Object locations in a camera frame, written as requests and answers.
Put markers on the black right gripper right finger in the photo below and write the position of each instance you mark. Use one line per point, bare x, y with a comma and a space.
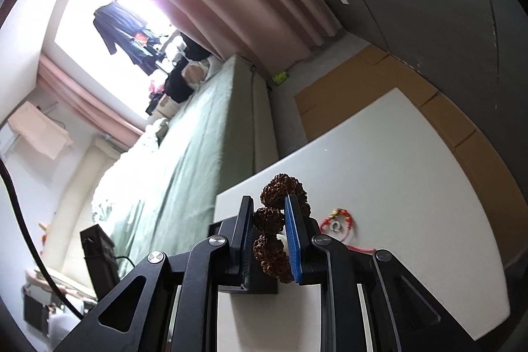
369, 301

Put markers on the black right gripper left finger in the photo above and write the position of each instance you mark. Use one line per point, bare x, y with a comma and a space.
168, 301

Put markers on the black jewelry box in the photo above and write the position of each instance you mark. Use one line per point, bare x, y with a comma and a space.
244, 274

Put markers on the green bed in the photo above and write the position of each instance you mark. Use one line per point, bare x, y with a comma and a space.
161, 193

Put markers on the white table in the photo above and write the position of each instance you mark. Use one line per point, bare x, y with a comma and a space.
406, 194

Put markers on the pink curtain left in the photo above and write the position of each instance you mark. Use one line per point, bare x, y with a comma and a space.
66, 91

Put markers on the pink hanging cloth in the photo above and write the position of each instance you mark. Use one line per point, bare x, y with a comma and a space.
41, 133

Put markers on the black bag on bed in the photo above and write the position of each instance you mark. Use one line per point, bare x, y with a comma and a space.
190, 70

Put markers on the brown cardboard sheet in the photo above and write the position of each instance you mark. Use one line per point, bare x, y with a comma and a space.
370, 74

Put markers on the small green object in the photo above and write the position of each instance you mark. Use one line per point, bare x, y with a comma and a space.
280, 78

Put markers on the dark hanging clothes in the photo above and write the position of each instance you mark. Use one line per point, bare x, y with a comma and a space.
120, 28

